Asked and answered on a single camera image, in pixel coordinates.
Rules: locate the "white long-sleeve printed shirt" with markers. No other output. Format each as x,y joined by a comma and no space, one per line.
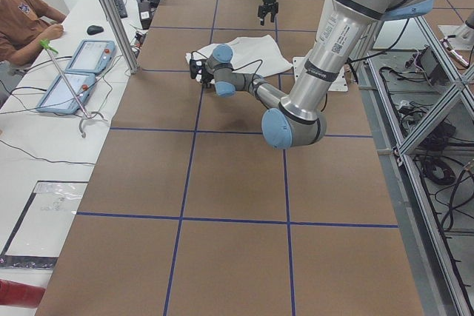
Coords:
257,54

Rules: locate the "upper blue teach pendant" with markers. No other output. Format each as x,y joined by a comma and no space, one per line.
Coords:
91,56

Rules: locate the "blue teach pendant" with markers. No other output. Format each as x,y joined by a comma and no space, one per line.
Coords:
91,56
59,99

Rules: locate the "black keyboard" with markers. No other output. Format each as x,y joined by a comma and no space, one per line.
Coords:
121,8

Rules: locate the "black computer mouse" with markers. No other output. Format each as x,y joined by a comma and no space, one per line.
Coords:
94,29

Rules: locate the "lower blue teach pendant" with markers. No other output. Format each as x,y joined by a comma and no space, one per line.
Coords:
59,99

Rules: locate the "purple rod tool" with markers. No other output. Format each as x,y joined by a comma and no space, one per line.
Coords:
74,95

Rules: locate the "person in brown shirt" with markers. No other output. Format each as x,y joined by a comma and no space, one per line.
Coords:
24,24

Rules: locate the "plastic document sleeve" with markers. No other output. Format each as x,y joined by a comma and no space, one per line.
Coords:
38,236

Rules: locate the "red cylinder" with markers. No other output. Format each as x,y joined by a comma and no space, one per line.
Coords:
20,294

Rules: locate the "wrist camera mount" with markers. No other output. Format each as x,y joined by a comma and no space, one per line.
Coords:
195,67

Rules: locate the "aluminium frame post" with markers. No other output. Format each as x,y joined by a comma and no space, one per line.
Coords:
112,15

